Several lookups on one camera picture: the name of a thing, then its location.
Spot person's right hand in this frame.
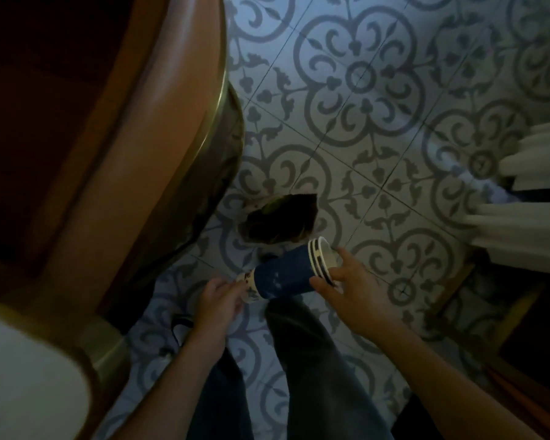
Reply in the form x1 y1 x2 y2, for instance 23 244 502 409
309 246 400 345

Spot person's right forearm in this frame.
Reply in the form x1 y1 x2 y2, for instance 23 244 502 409
371 315 541 440

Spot person's left hand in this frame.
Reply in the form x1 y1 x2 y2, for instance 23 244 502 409
194 277 250 343

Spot person's dark trousers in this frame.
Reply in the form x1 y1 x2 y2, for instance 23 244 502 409
185 295 395 440

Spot white pleated cloth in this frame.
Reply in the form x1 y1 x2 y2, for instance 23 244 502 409
461 119 550 276

